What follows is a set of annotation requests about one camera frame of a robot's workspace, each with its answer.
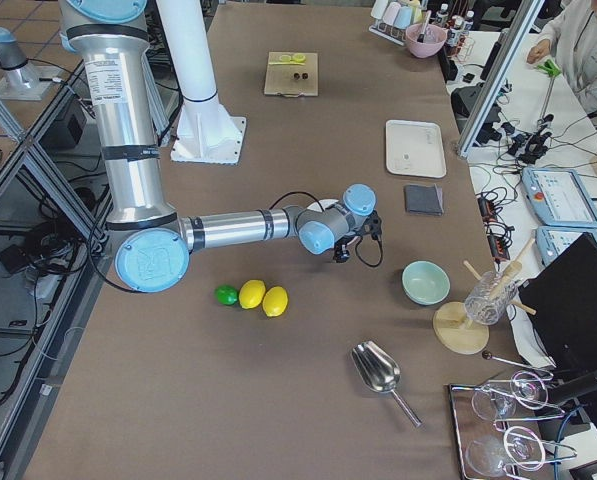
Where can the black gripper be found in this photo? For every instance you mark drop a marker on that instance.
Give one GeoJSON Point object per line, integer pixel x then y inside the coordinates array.
{"type": "Point", "coordinates": [341, 251]}

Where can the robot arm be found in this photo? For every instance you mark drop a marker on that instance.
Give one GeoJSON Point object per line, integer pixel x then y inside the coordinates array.
{"type": "Point", "coordinates": [156, 243]}

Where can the cream rabbit tray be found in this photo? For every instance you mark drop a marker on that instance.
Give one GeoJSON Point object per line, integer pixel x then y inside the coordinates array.
{"type": "Point", "coordinates": [414, 148]}

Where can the wine glass rack tray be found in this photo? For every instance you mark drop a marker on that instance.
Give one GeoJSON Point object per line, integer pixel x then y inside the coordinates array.
{"type": "Point", "coordinates": [505, 450]}

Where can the white round plate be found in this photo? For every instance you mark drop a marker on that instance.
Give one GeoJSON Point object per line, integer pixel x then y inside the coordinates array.
{"type": "Point", "coordinates": [321, 205]}

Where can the yellow lemon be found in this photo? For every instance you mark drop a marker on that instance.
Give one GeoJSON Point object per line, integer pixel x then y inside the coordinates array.
{"type": "Point", "coordinates": [275, 302]}
{"type": "Point", "coordinates": [251, 293]}

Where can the mint green bowl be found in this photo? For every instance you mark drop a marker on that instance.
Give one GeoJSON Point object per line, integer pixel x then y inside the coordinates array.
{"type": "Point", "coordinates": [425, 283]}

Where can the grey folded cloth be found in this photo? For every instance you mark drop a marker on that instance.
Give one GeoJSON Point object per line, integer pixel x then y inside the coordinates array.
{"type": "Point", "coordinates": [424, 199]}

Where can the metal scoop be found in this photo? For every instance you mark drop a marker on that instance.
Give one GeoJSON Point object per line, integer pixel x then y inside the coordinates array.
{"type": "Point", "coordinates": [381, 374]}

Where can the green lime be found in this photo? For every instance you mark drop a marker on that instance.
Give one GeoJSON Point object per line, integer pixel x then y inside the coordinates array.
{"type": "Point", "coordinates": [226, 294]}

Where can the wooden mug tree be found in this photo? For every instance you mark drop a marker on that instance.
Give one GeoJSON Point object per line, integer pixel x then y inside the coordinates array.
{"type": "Point", "coordinates": [459, 334]}

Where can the clear glass mug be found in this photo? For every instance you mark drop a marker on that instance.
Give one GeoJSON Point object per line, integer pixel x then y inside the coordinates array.
{"type": "Point", "coordinates": [490, 298]}

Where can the wooden cutting board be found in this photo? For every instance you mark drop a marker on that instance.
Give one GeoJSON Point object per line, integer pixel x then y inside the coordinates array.
{"type": "Point", "coordinates": [279, 80]}

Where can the teach pendant tablet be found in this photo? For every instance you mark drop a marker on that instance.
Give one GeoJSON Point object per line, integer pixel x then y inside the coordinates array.
{"type": "Point", "coordinates": [559, 197]}

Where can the pink mixing bowl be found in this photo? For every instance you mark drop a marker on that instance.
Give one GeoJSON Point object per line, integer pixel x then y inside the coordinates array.
{"type": "Point", "coordinates": [434, 39]}

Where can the black monitor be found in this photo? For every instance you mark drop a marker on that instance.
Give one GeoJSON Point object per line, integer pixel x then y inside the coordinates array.
{"type": "Point", "coordinates": [564, 296]}

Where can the pink upturned cup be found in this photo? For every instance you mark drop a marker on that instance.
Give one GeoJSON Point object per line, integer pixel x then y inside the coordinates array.
{"type": "Point", "coordinates": [391, 13]}

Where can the seated person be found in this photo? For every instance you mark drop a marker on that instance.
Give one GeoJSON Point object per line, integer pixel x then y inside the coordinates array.
{"type": "Point", "coordinates": [570, 40]}

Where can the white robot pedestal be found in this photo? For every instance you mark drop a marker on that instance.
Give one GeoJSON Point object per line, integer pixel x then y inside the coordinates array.
{"type": "Point", "coordinates": [206, 132]}

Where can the white wire cup rack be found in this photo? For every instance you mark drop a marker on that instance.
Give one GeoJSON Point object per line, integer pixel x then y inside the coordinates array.
{"type": "Point", "coordinates": [386, 31]}

